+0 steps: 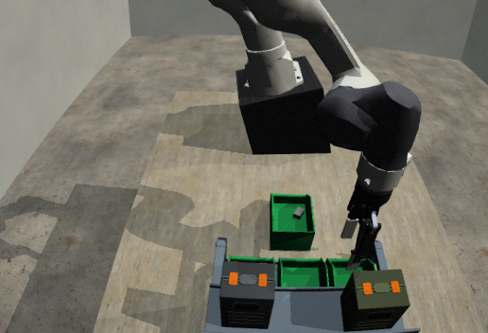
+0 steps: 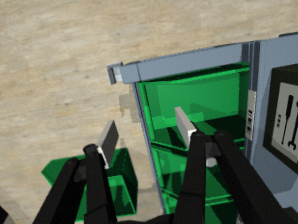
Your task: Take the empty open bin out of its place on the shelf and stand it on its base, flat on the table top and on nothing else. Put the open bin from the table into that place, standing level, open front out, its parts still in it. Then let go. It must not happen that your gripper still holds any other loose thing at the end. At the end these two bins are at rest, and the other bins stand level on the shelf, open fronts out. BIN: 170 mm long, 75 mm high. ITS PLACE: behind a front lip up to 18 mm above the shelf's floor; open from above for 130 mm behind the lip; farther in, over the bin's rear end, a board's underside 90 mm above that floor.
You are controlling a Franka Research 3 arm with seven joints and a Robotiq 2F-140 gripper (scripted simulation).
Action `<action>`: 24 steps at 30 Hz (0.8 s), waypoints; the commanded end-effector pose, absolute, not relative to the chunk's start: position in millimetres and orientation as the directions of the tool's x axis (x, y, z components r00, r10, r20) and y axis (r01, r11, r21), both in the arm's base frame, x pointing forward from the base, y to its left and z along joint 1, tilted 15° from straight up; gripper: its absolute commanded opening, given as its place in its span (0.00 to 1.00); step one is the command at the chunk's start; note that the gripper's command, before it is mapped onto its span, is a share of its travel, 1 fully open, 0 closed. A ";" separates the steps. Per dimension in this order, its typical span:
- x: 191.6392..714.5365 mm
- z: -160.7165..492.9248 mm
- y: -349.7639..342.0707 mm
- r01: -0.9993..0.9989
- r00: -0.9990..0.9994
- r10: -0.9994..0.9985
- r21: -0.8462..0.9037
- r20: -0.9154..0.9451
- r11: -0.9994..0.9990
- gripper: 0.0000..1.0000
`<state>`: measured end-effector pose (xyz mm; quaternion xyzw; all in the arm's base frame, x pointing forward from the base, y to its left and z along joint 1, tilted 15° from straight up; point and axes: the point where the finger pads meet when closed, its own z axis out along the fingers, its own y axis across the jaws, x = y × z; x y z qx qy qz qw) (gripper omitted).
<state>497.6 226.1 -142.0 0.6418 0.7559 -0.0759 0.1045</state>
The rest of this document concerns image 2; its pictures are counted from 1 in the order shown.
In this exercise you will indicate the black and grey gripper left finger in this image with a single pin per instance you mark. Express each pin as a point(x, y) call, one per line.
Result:
point(63, 200)

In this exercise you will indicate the green open-front bin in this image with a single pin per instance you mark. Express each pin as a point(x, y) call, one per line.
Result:
point(224, 213)
point(121, 167)
point(212, 103)
point(173, 169)

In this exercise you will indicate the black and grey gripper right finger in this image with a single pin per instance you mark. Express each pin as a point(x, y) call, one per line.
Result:
point(253, 199)

